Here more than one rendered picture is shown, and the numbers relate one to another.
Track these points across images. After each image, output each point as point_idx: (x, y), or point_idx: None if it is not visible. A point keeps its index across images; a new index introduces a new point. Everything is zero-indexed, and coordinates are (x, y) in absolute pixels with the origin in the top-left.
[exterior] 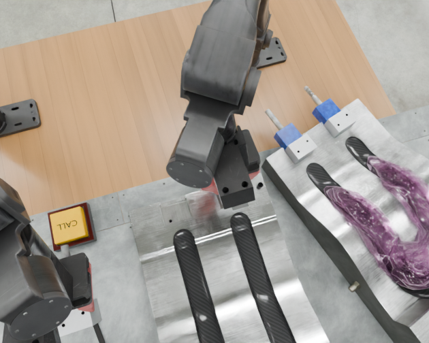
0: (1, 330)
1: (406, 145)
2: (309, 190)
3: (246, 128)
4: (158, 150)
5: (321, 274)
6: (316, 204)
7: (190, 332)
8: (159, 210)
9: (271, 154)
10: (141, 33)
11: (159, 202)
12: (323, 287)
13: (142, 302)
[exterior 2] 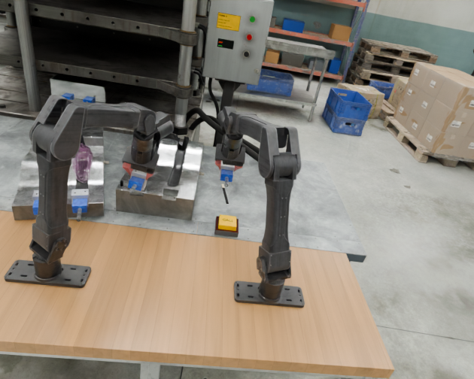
0: None
1: (4, 195)
2: (93, 185)
3: (93, 235)
4: (160, 244)
5: (113, 177)
6: (95, 178)
7: (186, 165)
8: (178, 195)
9: (98, 203)
10: (121, 328)
11: (176, 197)
12: (116, 174)
13: (202, 196)
